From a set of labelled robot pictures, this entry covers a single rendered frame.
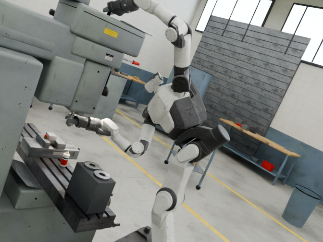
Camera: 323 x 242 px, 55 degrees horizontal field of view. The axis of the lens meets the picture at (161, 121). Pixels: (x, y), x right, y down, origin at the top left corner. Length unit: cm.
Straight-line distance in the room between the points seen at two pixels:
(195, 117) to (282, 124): 740
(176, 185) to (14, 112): 98
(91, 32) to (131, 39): 27
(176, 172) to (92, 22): 97
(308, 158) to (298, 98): 162
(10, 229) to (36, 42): 106
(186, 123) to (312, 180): 723
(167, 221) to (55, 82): 105
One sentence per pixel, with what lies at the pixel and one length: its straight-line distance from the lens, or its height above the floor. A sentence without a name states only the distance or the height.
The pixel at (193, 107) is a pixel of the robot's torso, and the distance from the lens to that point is 188.
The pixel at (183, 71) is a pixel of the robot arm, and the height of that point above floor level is 177.
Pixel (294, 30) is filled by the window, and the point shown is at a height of 391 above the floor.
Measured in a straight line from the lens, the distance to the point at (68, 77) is 173.
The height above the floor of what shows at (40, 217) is 64.
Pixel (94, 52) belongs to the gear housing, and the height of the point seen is 168.
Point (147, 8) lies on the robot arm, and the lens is 172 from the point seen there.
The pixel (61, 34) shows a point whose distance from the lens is 167.
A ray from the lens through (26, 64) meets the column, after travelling 151.
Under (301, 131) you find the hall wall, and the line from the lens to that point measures 900.
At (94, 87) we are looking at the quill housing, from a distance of 186.
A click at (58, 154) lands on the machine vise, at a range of 218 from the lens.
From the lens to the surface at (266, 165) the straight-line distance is 839.
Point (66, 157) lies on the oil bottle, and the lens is 207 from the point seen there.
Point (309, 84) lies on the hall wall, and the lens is 916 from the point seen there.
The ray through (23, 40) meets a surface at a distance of 161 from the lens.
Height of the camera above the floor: 179
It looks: 11 degrees down
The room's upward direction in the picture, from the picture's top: 23 degrees clockwise
